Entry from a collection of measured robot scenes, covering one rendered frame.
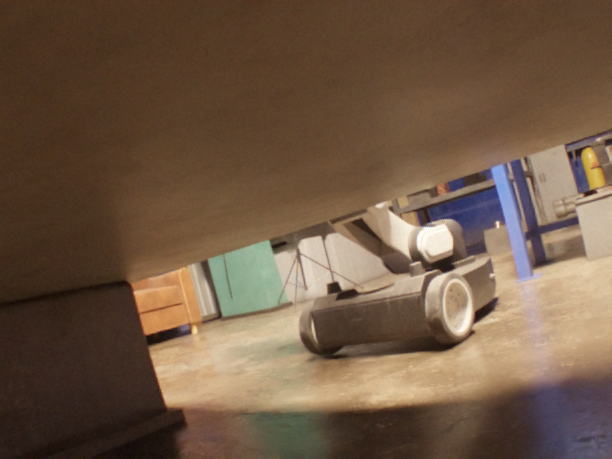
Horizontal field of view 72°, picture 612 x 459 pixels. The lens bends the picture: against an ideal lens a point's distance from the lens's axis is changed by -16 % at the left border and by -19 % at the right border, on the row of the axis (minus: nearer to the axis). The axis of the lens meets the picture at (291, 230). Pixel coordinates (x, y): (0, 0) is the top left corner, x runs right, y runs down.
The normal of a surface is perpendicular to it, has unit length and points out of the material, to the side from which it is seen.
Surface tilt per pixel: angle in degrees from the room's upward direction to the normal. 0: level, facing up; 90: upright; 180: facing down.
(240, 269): 90
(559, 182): 90
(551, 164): 90
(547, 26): 180
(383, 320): 90
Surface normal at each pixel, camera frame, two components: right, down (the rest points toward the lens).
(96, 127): 0.25, 0.97
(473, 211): -0.61, 0.10
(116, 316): 0.75, -0.25
